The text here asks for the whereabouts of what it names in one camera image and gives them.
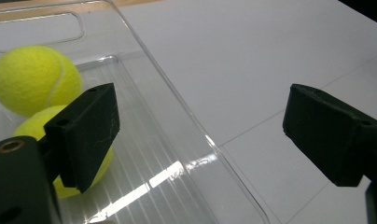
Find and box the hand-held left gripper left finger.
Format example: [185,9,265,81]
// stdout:
[36,82,121,194]

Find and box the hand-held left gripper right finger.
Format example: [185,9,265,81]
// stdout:
[282,83,377,188]

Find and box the yellow-green tennis ball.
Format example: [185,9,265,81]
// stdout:
[0,45,84,119]
[12,105,115,200]

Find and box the clear plastic container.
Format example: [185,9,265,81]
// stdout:
[0,0,271,224]

